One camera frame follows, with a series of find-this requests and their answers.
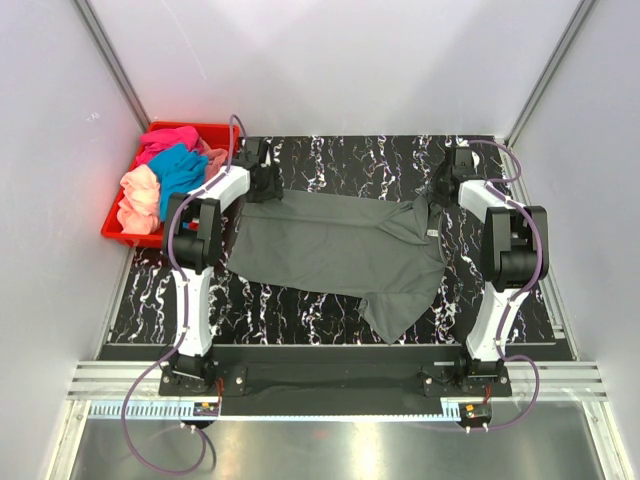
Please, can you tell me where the light pink t shirt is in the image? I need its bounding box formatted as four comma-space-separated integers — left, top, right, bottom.
197, 138, 228, 181

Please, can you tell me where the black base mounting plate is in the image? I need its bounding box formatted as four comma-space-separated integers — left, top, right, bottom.
157, 344, 514, 419

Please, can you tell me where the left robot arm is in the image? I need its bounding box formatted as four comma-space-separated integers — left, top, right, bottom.
160, 138, 283, 396

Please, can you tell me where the magenta pink t shirt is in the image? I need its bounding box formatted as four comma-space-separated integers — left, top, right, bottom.
135, 126, 200, 166

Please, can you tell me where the peach orange t shirt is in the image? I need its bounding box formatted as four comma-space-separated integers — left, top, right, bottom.
116, 164, 161, 235

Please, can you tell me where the orange connector box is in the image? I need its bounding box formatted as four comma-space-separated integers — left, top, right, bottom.
194, 397, 221, 417
463, 402, 492, 419

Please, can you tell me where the slotted white cable duct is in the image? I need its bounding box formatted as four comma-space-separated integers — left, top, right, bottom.
88, 399, 461, 422

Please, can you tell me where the left orange connector box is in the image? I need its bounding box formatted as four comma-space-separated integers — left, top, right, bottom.
194, 397, 221, 417

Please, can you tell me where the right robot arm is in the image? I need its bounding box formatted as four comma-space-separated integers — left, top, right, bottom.
423, 146, 549, 397

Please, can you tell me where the right corner aluminium post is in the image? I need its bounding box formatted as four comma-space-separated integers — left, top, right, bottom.
504, 0, 599, 147

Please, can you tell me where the grey t shirt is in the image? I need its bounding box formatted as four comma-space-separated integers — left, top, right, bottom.
227, 190, 446, 344

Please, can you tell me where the corner aluminium post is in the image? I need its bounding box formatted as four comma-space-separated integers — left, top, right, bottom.
504, 0, 599, 147
71, 0, 151, 131

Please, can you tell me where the blue t shirt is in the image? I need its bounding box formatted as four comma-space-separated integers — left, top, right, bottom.
148, 143, 208, 222

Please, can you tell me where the right orange connector box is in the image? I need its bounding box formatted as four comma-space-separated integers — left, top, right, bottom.
463, 402, 492, 419

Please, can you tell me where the left corner aluminium post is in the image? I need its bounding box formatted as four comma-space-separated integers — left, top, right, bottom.
71, 0, 151, 131

